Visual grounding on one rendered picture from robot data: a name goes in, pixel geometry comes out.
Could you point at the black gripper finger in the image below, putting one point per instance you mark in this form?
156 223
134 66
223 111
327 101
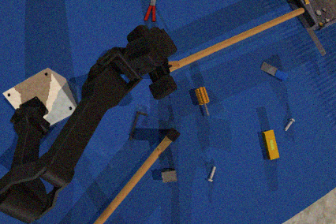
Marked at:
167 67

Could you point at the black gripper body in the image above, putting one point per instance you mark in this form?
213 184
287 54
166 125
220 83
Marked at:
164 84

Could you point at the orange long-handled scraper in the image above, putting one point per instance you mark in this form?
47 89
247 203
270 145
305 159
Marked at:
244 35

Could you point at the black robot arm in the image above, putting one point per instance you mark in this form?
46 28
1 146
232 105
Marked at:
22 193

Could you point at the long wooden pole with black end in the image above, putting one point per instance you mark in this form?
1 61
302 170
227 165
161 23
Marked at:
172 135

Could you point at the yellow rectangular block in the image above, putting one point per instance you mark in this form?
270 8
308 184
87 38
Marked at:
270 144

